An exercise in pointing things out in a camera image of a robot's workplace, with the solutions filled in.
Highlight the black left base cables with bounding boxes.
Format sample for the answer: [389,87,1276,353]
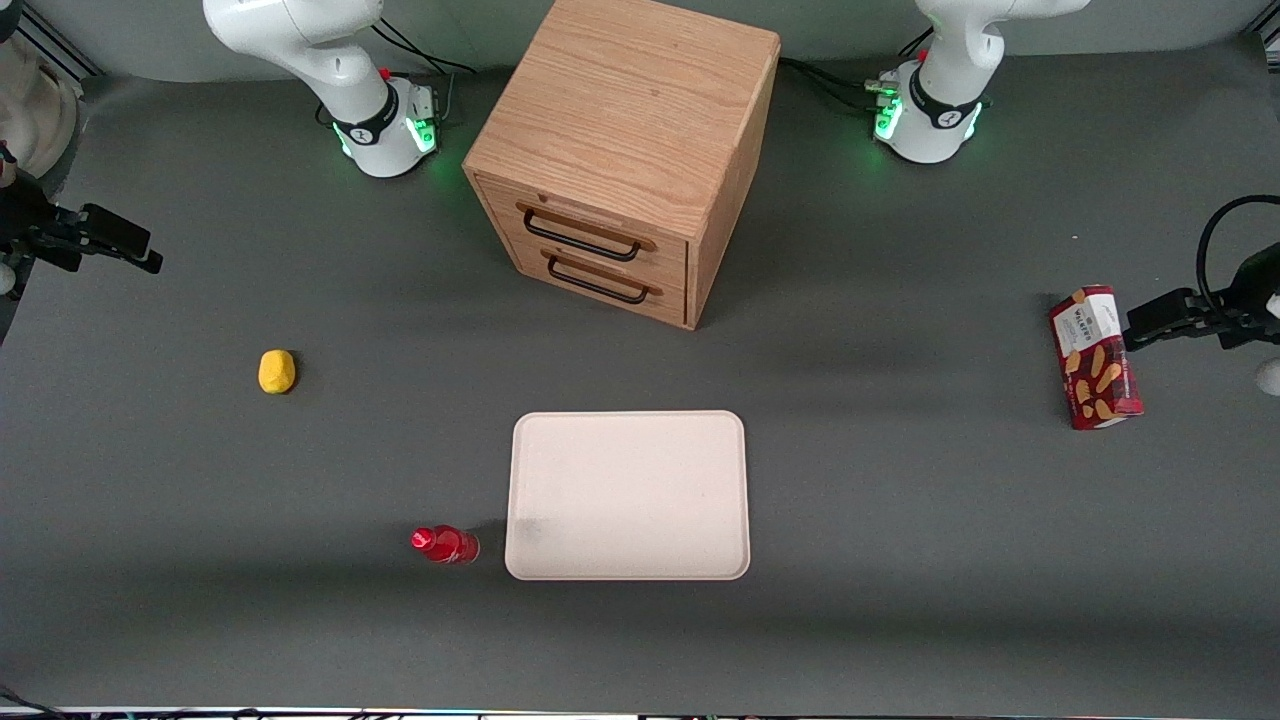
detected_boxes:
[779,28,933,113]

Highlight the beige round background object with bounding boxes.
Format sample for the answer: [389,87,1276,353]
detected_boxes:
[0,35,81,181]

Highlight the wooden drawer front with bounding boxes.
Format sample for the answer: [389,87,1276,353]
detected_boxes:
[505,235,689,329]
[476,175,691,291]

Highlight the black metal drawer handle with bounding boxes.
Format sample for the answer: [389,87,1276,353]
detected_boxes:
[517,202,658,263]
[542,250,663,305]

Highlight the black right base cables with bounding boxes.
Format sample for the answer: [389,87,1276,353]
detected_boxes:
[372,18,477,77]

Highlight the beige rectangular tray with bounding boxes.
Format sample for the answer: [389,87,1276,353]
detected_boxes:
[504,410,751,581]

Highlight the black base cables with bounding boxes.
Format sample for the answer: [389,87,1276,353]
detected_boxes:
[779,28,933,113]
[372,18,477,77]

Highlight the wooden drawer cabinet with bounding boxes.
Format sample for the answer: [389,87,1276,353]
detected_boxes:
[462,0,782,331]

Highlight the red soda can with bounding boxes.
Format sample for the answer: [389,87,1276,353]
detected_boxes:
[410,525,481,567]

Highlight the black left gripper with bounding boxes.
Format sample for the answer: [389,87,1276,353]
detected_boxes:
[1125,245,1280,351]

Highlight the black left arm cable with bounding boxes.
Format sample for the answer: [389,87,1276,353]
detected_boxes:
[1196,195,1280,313]

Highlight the aluminium frame rail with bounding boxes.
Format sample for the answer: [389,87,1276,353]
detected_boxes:
[15,8,103,79]

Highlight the red tartan shortbread box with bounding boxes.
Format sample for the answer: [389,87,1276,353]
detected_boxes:
[1048,285,1144,431]

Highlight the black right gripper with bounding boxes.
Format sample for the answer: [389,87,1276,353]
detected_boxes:
[0,170,164,274]

